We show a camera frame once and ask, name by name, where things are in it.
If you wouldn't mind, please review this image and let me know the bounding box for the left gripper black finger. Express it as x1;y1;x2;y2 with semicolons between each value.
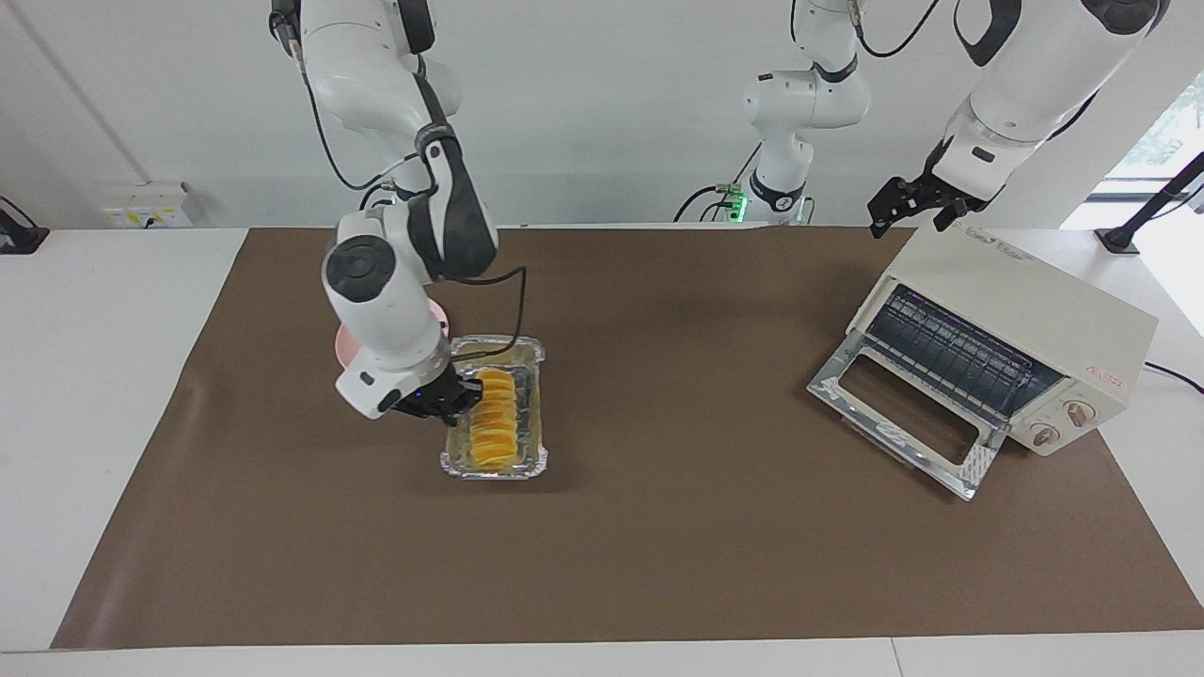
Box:
867;179;921;239
933;197;989;233

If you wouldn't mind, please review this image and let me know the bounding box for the sliced golden bread loaf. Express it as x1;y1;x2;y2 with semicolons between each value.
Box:
467;369;518;473

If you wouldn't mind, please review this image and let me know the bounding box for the aluminium foil tray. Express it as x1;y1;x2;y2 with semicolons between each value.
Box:
439;335;549;480

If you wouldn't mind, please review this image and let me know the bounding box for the cream toaster oven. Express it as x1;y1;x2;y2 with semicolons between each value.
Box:
847;226;1160;459

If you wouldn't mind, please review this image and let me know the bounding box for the glass oven door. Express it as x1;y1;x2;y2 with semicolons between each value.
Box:
806;334;1007;501

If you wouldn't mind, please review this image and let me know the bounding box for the pink round plate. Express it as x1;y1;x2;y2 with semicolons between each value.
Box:
335;301;451;372

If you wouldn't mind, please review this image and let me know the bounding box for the brown table mat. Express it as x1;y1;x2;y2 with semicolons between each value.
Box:
52;226;1204;650

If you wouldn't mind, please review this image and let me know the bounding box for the black table clamp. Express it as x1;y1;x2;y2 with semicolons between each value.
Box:
0;196;50;255

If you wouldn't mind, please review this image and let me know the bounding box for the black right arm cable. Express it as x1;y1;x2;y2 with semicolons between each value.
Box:
273;9;528;368

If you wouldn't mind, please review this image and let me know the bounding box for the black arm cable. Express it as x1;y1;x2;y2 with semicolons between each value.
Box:
273;9;528;368
851;0;1101;142

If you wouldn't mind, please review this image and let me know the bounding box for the wire oven rack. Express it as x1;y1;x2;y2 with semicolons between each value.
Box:
865;287;1064;419

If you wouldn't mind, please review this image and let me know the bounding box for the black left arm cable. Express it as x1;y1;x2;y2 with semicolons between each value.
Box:
851;0;1101;142

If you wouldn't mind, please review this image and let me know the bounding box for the black camera stand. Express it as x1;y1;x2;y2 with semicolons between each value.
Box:
1096;150;1204;255

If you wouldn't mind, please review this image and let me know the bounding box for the black left base cable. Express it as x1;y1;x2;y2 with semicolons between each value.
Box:
673;141;765;224

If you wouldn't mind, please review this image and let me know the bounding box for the black oven power cable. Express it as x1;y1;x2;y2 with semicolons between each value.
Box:
1143;360;1204;394

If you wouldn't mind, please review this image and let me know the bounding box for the white wall power outlet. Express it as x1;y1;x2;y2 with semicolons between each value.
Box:
102;181;196;229

